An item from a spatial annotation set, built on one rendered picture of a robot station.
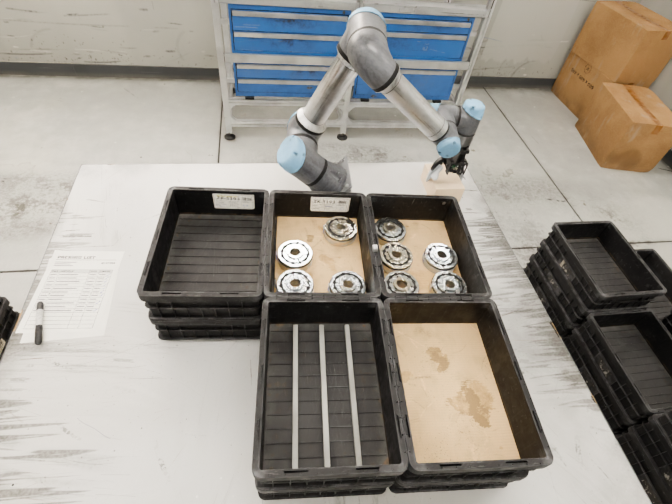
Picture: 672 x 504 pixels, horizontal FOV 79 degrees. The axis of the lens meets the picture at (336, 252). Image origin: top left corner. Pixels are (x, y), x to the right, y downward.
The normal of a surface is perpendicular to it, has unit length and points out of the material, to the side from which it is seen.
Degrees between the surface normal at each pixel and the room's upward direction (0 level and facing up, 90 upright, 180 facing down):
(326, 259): 0
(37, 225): 0
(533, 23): 90
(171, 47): 90
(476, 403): 0
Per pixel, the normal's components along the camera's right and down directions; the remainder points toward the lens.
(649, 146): -0.04, 0.75
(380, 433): 0.10, -0.65
